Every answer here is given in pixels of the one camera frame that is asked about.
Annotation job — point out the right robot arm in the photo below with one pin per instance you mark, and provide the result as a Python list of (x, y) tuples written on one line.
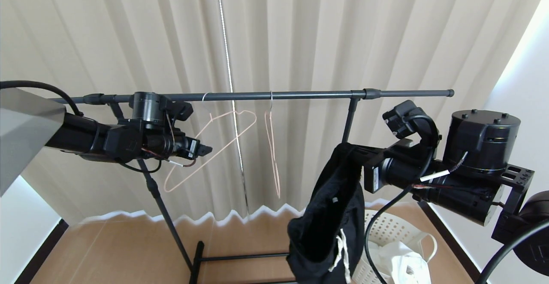
[(480, 142)]

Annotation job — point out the black clothes rack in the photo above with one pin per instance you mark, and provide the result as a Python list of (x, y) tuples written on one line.
[(300, 95)]

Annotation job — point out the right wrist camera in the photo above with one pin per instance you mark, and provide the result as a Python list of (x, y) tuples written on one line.
[(403, 119)]

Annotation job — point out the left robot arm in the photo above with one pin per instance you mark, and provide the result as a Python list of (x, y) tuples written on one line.
[(77, 134)]

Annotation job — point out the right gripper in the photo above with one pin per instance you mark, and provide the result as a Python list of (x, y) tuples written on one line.
[(467, 202)]

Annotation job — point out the white laundry basket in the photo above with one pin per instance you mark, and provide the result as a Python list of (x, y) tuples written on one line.
[(386, 228)]

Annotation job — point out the beige curtain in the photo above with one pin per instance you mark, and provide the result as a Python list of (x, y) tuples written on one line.
[(343, 31)]

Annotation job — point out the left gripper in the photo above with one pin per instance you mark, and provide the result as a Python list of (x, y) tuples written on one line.
[(163, 146)]

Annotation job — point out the black shorts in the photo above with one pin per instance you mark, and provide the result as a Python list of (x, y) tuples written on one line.
[(326, 215)]

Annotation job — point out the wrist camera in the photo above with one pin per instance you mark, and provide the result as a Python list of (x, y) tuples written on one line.
[(180, 110), (403, 119)]

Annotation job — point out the white garment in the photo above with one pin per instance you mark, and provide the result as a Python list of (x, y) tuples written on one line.
[(403, 264)]

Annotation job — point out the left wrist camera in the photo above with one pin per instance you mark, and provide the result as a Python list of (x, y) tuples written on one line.
[(180, 110)]

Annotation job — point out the pink clothes hanger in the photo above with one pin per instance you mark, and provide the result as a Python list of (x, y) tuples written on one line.
[(206, 164), (271, 102)]

